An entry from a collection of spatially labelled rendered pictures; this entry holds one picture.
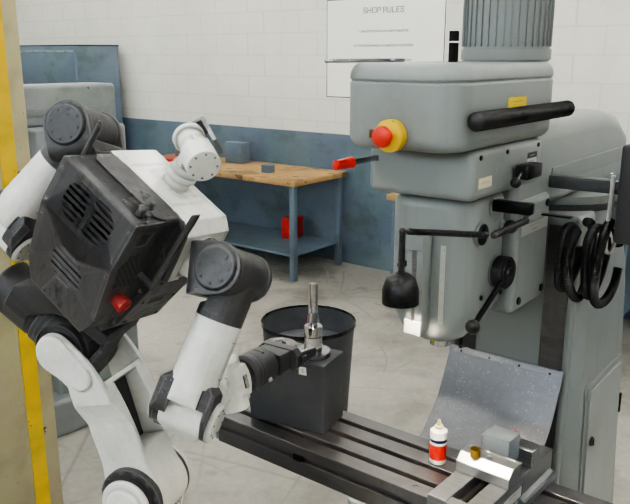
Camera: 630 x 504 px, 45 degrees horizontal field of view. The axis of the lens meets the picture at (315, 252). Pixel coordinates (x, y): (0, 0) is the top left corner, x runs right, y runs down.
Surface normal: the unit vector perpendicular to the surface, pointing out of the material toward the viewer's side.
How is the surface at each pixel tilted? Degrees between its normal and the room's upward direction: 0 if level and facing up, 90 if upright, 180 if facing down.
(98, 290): 97
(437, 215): 90
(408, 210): 90
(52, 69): 90
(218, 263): 67
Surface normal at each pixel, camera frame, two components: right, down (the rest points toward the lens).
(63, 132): -0.22, -0.02
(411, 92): -0.61, 0.20
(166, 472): 0.82, -0.40
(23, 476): 0.79, 0.15
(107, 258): -0.46, 0.12
